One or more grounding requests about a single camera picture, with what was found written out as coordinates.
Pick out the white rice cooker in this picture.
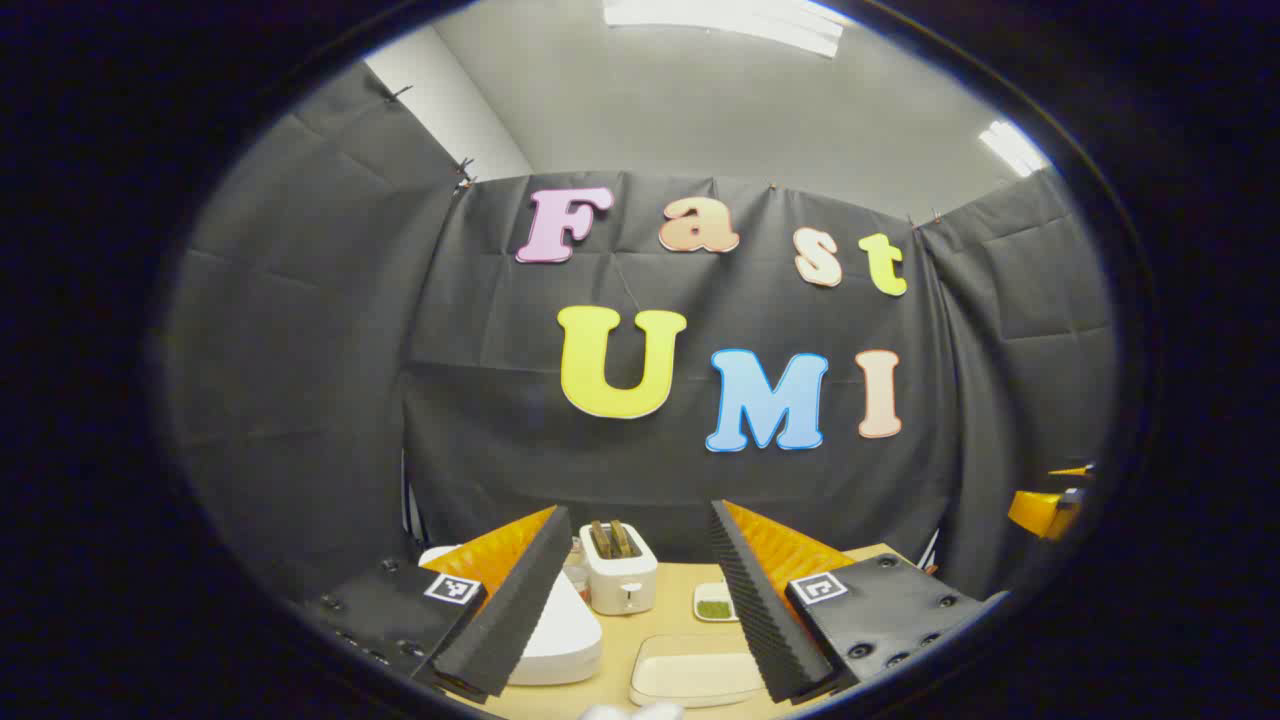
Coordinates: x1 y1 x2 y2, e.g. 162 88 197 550
420 545 604 687

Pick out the small ceiling light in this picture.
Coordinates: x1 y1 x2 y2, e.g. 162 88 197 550
979 120 1047 179

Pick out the black backdrop cloth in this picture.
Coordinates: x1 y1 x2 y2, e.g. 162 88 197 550
160 60 1121 606

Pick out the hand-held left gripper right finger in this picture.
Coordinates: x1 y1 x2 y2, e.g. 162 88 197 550
708 499 991 706

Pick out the white divided grain dish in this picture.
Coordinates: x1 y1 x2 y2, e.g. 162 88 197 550
693 582 742 623

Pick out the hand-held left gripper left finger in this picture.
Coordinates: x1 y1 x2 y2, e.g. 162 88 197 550
300 505 574 701

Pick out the long ceiling light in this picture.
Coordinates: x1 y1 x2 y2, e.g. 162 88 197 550
603 0 851 58

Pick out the cream rectangular tray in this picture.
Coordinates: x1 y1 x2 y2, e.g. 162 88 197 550
629 633 771 709

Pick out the small plastic bottle red label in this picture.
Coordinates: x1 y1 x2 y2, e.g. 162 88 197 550
564 537 592 603

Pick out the white toaster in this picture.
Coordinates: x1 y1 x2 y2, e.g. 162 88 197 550
580 522 659 616

